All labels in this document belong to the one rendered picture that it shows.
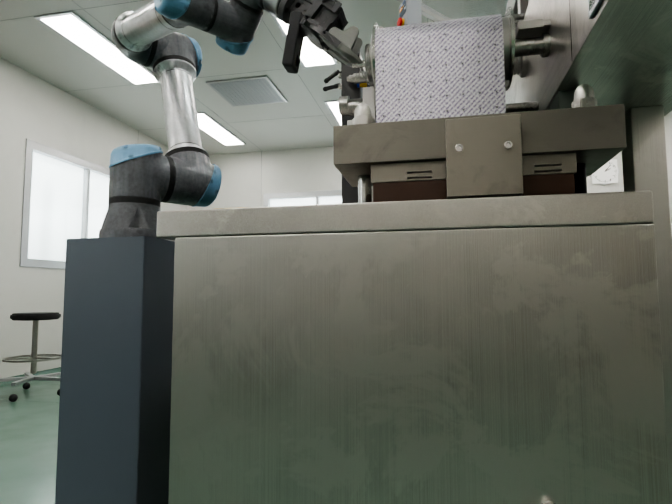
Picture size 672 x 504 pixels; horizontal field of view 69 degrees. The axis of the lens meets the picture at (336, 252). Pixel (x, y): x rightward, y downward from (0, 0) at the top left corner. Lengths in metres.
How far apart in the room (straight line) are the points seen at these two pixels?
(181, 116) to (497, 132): 0.90
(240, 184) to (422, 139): 6.53
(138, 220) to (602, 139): 0.93
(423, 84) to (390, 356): 0.54
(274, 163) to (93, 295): 6.04
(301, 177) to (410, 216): 6.29
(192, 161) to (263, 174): 5.83
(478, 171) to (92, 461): 0.96
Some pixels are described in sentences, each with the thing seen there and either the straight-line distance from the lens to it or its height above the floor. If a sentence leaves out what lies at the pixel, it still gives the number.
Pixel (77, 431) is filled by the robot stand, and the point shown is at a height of 0.49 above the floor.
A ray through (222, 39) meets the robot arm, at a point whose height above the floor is 1.34.
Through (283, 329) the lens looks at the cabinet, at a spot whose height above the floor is 0.73.
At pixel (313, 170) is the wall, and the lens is 6.90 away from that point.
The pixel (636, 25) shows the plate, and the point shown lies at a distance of 0.84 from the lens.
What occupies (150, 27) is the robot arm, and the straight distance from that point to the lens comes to 1.29.
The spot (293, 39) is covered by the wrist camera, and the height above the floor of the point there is 1.30.
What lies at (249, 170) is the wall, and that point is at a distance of 7.20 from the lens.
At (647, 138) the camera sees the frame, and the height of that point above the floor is 1.08.
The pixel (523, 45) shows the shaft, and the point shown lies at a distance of 1.07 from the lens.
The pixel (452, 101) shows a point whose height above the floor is 1.13.
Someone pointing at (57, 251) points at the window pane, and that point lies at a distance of 5.54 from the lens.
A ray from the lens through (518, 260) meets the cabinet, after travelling 0.65.
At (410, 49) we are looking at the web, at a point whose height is 1.24.
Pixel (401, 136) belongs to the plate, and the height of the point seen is 1.01.
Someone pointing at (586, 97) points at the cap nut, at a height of 1.05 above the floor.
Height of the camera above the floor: 0.78
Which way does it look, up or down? 5 degrees up
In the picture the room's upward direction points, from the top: straight up
